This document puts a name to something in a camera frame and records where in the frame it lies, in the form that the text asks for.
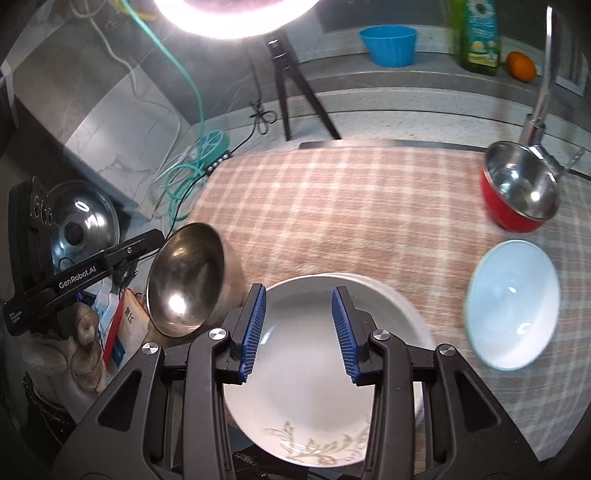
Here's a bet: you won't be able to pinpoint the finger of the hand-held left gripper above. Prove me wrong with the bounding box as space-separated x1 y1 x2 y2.
99 228 164 280

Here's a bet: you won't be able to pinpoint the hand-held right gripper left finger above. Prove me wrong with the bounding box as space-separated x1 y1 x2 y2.
53 282 269 480

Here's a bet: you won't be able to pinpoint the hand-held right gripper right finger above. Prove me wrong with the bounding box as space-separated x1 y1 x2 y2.
331 285 541 480

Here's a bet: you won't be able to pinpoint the large steel bowl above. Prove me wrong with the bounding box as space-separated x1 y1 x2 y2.
146 222 247 337

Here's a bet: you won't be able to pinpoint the white plate pink flowers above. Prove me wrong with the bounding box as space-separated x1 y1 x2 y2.
323 272 435 416

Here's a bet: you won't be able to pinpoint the white plate grass pattern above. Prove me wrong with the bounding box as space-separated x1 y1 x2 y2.
223 275 423 472

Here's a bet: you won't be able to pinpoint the small white bowl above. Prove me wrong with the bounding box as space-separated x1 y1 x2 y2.
464 239 561 371

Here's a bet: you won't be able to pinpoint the person's left hand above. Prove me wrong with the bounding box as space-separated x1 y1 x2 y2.
23 305 109 395

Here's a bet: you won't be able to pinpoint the steel pot lid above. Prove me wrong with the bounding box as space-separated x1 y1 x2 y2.
50 180 122 273

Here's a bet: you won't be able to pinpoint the red and white box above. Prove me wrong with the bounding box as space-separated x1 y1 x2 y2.
102 288 151 370

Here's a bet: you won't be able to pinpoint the beige checked mat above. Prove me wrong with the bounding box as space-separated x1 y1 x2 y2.
187 145 509 356

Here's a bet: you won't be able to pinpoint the round teal power strip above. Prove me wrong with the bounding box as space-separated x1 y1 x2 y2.
194 130 232 162

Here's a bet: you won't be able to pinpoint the black tripod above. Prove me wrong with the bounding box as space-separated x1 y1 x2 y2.
265 34 342 141

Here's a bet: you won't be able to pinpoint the red steel bowl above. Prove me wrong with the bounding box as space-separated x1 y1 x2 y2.
480 141 561 234

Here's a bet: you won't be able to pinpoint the chrome faucet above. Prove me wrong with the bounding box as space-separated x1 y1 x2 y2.
519 4 587 178

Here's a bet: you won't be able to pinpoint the blue ribbed cup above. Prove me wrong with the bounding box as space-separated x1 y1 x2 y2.
359 25 417 68

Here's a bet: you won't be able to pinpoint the orange fruit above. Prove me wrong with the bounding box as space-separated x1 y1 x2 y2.
506 51 537 83

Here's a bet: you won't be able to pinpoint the green dish soap bottle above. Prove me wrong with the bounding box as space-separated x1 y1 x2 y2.
450 0 502 73

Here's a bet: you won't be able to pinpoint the teal cable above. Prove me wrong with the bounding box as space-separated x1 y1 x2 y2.
117 0 232 220

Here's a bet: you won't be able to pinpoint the white cable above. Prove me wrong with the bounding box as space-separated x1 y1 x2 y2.
88 14 185 185

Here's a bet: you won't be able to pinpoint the black cable with inline remote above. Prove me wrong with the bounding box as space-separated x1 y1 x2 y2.
157 46 278 241

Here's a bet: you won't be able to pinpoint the white ring light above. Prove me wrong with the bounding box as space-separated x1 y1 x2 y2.
152 0 321 38

